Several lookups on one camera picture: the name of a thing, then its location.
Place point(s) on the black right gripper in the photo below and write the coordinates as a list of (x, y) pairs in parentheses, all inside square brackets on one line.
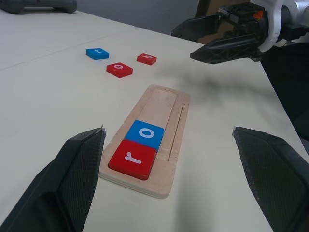
[(243, 17)]

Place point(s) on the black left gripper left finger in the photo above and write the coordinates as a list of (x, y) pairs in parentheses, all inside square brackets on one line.
[(60, 188)]

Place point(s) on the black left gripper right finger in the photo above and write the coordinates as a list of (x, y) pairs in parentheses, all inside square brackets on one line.
[(277, 183)]

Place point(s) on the red letter b block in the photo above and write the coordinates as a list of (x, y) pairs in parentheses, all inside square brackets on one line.
[(144, 60)]

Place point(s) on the red letter o block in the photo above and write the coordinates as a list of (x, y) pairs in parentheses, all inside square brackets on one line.
[(120, 71)]

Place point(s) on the blue letter t block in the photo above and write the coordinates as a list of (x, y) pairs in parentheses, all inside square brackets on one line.
[(93, 55)]

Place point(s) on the red letter r block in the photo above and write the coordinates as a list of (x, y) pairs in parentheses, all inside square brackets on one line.
[(125, 169)]

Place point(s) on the wooden letter tray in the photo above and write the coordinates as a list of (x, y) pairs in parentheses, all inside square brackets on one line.
[(166, 101)]

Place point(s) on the blue letter o block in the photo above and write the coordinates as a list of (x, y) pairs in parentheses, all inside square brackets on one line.
[(135, 135)]

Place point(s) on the dark grey remote controller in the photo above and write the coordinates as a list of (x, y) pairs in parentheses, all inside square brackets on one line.
[(14, 7)]

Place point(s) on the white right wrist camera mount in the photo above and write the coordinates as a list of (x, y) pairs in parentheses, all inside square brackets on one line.
[(274, 24)]

